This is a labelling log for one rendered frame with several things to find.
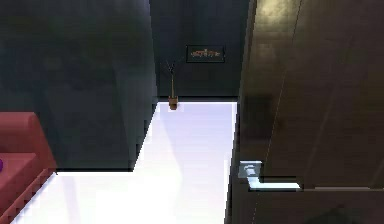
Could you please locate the house plant in brown pot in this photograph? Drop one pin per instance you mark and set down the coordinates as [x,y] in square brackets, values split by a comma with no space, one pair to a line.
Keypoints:
[172,96]

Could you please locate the dark brown room door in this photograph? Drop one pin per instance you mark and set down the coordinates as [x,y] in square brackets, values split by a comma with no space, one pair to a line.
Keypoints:
[313,100]

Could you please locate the red sofa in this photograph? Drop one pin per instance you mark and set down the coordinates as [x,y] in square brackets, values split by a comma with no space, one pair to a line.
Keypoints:
[20,156]

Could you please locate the dark framed wall picture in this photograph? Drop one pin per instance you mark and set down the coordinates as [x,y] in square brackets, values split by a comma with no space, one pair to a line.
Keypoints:
[205,54]

